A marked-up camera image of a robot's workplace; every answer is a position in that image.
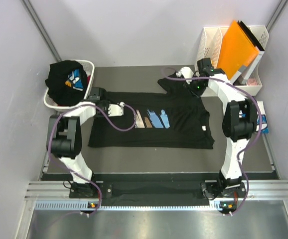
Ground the black brushstroke print t-shirt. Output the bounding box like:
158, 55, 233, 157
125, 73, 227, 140
88, 79, 214, 149

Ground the black daisy print t-shirt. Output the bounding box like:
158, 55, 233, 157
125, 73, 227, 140
45, 60, 88, 107

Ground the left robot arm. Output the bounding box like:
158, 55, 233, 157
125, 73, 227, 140
46, 87, 110, 198

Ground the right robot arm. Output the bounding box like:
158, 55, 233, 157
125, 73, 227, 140
177, 58, 257, 197

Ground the red t-shirt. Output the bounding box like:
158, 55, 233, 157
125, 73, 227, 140
87, 75, 93, 85

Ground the white laundry basket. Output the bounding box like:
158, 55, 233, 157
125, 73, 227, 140
43, 60, 95, 112

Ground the white file organizer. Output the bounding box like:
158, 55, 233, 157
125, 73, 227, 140
196, 25, 269, 96

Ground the white grey binder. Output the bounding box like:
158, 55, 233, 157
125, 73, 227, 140
230, 50, 265, 85

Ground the pink small item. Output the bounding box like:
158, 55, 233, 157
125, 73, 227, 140
246, 78, 258, 86

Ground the orange folder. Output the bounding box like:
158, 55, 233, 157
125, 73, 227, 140
217, 20, 259, 81

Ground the black folder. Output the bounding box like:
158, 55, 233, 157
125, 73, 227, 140
238, 21, 264, 51

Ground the folded white daisy t-shirt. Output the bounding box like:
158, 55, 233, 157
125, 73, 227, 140
257, 101, 269, 134

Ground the dark grey table mat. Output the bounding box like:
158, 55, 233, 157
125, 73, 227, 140
41, 65, 279, 181

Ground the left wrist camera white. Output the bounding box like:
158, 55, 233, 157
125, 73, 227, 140
108, 102, 125, 117

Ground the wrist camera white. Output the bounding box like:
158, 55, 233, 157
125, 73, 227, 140
176, 67, 194, 79
108, 102, 125, 117

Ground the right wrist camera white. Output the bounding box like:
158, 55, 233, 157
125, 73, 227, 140
176, 67, 194, 79

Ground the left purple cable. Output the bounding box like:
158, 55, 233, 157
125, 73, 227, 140
48, 104, 137, 215

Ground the purple cable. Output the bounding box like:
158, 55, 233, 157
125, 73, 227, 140
160, 67, 262, 216
48, 104, 137, 215

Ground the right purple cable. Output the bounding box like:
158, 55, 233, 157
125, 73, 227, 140
160, 67, 262, 216

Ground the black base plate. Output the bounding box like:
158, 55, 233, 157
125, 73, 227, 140
69, 173, 249, 207

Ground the grey cable duct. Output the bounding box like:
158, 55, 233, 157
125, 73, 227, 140
34, 201, 236, 212

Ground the aluminium frame rail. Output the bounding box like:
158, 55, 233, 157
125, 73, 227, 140
25, 180, 288, 201

